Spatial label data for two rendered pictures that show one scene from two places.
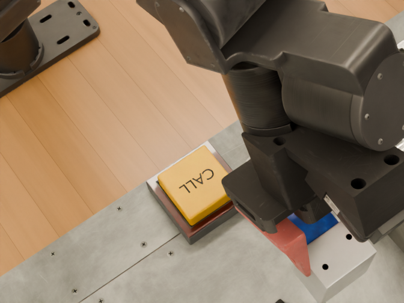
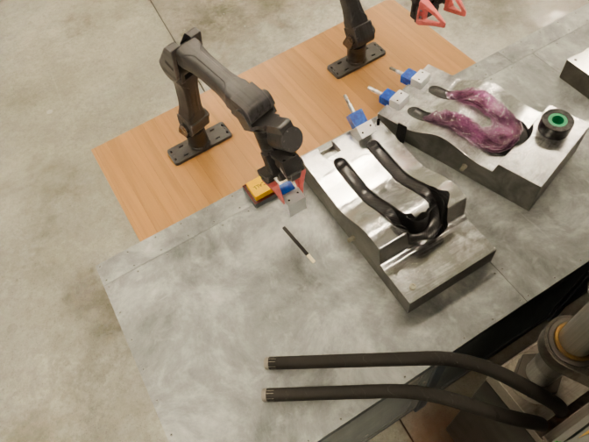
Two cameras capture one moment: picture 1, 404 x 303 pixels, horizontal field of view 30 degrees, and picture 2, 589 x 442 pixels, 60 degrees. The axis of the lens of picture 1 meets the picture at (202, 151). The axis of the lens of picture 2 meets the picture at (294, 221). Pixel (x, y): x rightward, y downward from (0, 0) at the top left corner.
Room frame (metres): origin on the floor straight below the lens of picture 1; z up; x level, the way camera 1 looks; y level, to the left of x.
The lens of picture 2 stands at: (-0.54, -0.14, 1.99)
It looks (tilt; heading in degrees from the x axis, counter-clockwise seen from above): 58 degrees down; 5
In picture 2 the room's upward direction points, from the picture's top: 11 degrees counter-clockwise
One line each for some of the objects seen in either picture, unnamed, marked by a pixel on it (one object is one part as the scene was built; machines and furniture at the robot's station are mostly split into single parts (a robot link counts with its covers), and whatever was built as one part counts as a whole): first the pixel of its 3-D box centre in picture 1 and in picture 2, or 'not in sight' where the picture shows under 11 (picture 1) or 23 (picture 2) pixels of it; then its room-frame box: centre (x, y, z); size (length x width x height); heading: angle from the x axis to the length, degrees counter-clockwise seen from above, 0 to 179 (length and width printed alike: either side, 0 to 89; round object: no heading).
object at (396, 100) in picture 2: not in sight; (386, 96); (0.58, -0.39, 0.86); 0.13 x 0.05 x 0.05; 44
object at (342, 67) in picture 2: not in sight; (356, 52); (0.82, -0.33, 0.84); 0.20 x 0.07 x 0.08; 118
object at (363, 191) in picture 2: not in sight; (392, 185); (0.21, -0.34, 0.92); 0.35 x 0.16 x 0.09; 26
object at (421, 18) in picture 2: not in sight; (436, 12); (0.51, -0.48, 1.19); 0.09 x 0.07 x 0.07; 28
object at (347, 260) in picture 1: (296, 217); (284, 188); (0.23, -0.07, 0.94); 0.13 x 0.05 x 0.05; 26
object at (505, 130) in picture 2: not in sight; (476, 115); (0.43, -0.61, 0.90); 0.26 x 0.18 x 0.08; 44
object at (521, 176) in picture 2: not in sight; (476, 124); (0.43, -0.62, 0.86); 0.50 x 0.26 x 0.11; 44
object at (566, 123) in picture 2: not in sight; (556, 124); (0.34, -0.79, 0.93); 0.08 x 0.08 x 0.04
